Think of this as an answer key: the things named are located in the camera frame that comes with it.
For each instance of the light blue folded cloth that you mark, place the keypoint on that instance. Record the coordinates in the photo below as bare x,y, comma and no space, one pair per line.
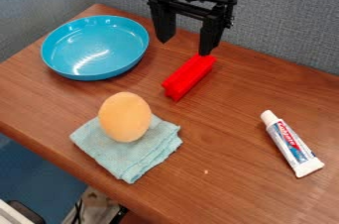
129,160

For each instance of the orange egg-shaped object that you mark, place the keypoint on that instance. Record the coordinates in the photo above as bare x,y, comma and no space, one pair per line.
125,117

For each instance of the grey object under table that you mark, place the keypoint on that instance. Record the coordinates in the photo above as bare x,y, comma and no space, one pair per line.
99,208

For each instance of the blue plate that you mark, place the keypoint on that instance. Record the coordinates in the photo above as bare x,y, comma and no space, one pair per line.
95,48

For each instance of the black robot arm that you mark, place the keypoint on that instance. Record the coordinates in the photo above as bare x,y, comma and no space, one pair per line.
214,12

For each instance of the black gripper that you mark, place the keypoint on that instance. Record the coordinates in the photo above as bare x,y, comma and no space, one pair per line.
214,12

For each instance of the white toothpaste tube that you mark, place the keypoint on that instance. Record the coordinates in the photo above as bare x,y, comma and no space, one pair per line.
297,153

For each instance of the red rectangular block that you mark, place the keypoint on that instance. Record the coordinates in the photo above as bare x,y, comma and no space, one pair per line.
189,74

